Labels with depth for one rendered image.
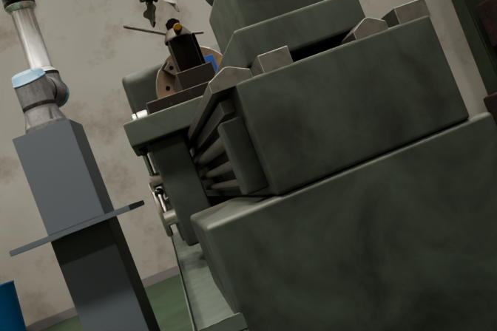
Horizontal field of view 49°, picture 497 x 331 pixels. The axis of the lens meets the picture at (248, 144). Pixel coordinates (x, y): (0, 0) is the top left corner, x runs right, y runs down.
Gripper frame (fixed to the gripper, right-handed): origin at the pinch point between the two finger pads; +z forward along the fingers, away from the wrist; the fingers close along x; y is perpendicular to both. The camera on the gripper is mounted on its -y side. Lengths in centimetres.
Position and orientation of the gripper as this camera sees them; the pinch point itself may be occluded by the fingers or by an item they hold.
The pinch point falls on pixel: (166, 19)
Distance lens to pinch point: 215.7
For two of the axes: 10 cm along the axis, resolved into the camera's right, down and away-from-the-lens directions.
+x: 7.9, -3.3, -5.2
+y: -4.8, 2.0, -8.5
